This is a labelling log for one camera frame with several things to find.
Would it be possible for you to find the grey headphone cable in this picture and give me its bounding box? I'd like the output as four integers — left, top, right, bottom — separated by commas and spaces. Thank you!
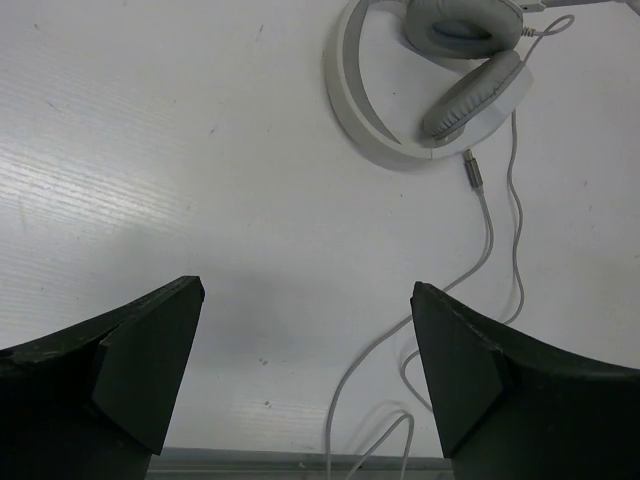
323, 13, 577, 480

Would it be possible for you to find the white grey over-ear headphones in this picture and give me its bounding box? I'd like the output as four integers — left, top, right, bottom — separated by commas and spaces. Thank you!
324, 1, 533, 166

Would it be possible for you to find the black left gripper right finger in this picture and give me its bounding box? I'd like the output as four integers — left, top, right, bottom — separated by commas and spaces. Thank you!
411, 282, 639, 479

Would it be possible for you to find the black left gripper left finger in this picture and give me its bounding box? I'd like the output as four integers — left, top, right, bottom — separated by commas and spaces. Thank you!
1, 276, 205, 479

